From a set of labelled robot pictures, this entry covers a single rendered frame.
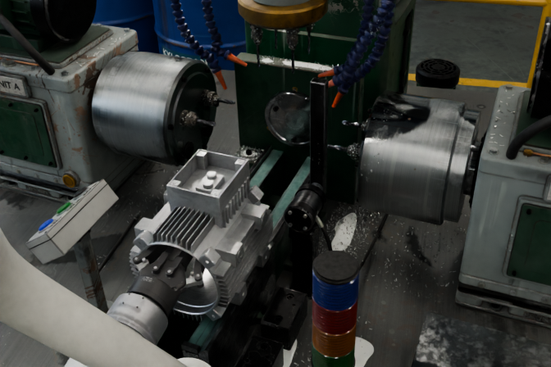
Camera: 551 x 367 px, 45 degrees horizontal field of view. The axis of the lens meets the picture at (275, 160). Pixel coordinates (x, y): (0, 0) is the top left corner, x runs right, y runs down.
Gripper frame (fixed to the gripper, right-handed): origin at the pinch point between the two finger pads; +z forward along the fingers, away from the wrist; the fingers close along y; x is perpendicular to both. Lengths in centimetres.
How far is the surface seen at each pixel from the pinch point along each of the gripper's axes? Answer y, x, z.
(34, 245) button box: 25.4, 0.1, -14.9
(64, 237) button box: 20.4, -1.1, -12.4
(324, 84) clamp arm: -14.9, -14.6, 24.0
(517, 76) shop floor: -43, 146, 275
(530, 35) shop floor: -45, 155, 336
